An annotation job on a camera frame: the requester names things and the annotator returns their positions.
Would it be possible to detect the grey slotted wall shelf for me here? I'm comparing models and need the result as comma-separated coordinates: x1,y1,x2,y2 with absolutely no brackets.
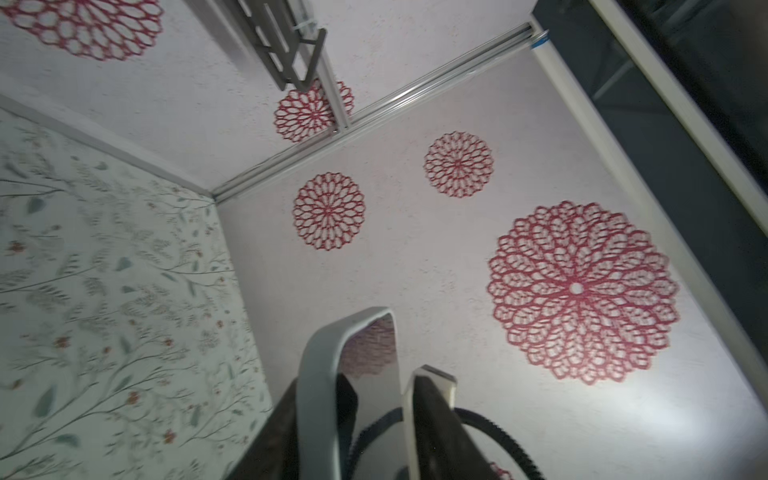
223,0,327,93

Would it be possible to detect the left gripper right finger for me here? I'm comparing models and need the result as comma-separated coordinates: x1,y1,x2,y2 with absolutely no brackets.
413,376,497,480

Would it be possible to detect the grey phone case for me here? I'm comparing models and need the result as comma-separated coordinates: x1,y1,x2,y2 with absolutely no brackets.
296,307,407,479

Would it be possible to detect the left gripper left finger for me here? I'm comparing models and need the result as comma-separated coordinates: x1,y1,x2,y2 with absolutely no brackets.
226,380,300,480

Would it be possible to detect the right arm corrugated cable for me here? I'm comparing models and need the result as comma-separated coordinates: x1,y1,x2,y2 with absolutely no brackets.
344,406,547,480

